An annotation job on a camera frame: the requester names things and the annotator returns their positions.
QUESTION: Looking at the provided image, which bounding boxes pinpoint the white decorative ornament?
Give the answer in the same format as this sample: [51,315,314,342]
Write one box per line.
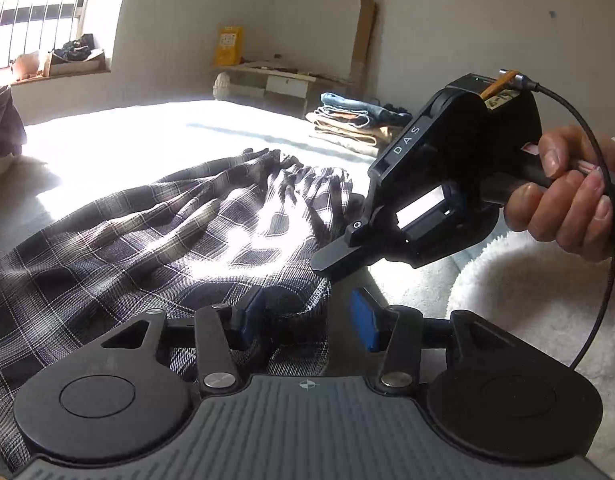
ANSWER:
[212,72,230,101]

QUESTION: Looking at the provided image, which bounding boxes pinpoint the dark cloth in box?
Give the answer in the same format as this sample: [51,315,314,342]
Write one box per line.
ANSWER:
[43,34,107,77]

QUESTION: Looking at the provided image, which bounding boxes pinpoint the dark navy garment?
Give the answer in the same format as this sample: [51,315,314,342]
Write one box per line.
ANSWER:
[0,86,27,157]

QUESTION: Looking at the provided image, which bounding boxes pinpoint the person's right hand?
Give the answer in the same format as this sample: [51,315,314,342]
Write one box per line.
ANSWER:
[504,126,612,262]

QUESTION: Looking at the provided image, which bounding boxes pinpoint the dark plaid flannel pants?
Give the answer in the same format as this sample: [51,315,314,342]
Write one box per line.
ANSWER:
[0,150,357,469]

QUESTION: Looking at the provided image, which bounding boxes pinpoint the white fluffy rug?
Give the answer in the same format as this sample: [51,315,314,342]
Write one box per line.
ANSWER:
[444,129,615,470]

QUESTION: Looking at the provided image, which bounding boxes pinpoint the long cardboard strip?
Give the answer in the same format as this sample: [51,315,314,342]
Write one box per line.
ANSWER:
[347,0,377,99]

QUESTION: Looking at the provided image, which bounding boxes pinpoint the folded clothes stack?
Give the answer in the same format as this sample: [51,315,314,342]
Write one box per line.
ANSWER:
[306,92,413,157]

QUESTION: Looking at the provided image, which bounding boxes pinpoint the yellow box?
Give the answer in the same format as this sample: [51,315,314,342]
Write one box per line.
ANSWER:
[214,26,244,66]

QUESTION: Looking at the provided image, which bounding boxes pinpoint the black cable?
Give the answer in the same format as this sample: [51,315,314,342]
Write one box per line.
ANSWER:
[511,72,615,371]

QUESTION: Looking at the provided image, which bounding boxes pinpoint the white low shelf unit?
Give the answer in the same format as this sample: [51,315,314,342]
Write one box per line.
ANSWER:
[216,61,347,118]

